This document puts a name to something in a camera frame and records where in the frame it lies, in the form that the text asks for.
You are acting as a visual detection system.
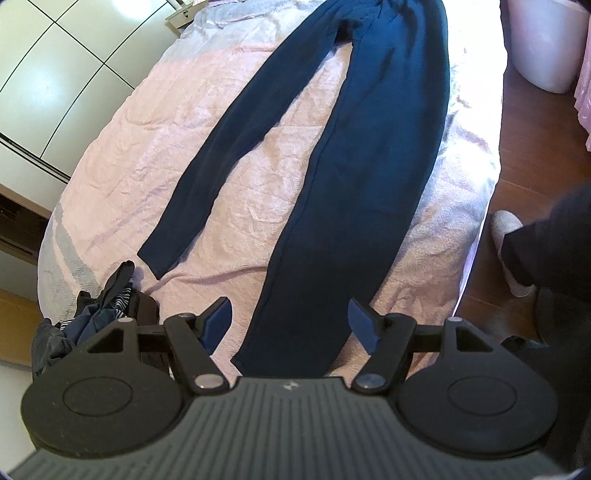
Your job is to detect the pile of dark clothes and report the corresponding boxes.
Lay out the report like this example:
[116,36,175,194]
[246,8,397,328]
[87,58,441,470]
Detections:
[76,261,160,334]

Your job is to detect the grey slipper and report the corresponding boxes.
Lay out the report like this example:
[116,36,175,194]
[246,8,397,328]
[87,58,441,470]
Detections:
[490,210,537,297]

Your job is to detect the white wardrobe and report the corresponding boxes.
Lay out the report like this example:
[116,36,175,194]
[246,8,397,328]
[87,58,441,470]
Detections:
[0,0,186,182]

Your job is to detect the wooden door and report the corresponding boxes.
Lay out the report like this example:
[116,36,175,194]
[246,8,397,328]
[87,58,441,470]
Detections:
[0,288,47,368]

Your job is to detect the person's leg in dark trousers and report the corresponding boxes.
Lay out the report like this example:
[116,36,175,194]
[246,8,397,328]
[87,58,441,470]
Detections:
[501,182,591,480]

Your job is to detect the striped garment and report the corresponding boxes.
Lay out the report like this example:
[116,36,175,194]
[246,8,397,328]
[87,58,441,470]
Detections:
[98,286,136,311]

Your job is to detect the navy blue pants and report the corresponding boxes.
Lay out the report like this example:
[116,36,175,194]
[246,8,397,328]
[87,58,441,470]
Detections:
[137,0,451,377]

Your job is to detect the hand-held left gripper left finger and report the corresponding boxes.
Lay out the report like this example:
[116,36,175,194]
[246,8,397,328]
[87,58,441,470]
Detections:
[84,298,232,395]

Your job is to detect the small white fixture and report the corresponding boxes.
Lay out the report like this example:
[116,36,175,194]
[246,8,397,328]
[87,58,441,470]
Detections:
[165,0,205,25]

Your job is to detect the navy blue garment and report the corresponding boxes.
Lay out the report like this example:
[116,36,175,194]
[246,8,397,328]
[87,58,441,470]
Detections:
[60,308,122,348]

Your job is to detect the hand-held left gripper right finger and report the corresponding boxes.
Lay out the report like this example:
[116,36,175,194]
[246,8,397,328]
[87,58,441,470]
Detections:
[347,298,502,394]

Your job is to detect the bed with white pink blanket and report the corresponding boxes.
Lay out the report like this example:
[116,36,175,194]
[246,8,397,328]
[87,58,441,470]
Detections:
[37,0,502,385]

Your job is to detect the white plastic bin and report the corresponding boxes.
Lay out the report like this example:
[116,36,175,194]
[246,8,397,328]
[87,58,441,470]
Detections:
[505,0,588,94]

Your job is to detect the pink curtain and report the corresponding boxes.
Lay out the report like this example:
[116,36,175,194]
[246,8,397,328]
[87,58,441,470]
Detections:
[573,59,591,154]

